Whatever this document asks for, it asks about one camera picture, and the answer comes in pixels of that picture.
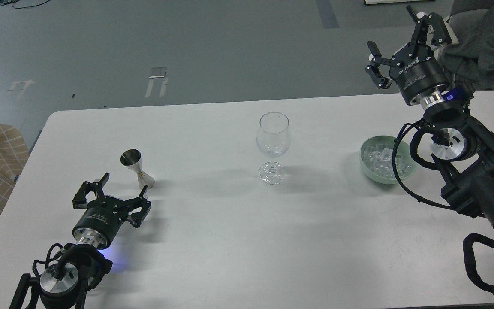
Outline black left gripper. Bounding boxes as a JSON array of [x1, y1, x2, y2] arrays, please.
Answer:
[[72, 173, 152, 250]]

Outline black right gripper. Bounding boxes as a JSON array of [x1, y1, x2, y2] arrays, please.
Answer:
[[365, 5, 453, 106]]

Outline steel cocktail jigger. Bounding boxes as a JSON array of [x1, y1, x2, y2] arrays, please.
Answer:
[[120, 149, 155, 190]]

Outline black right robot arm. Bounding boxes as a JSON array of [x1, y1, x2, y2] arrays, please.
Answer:
[[365, 5, 494, 294]]

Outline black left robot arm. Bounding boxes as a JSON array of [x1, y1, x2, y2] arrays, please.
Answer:
[[10, 173, 155, 309]]

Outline green bowl of ice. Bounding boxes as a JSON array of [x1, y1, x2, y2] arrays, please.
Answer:
[[359, 135, 417, 185]]

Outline clear wine glass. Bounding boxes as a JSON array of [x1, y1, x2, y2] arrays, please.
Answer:
[[256, 112, 291, 185]]

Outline white office chair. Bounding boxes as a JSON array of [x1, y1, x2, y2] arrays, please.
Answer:
[[414, 12, 458, 47]]

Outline person in grey clothes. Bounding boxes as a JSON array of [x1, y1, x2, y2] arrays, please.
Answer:
[[440, 0, 494, 90]]

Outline grey tape on floor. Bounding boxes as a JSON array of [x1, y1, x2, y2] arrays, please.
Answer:
[[148, 67, 167, 79]]

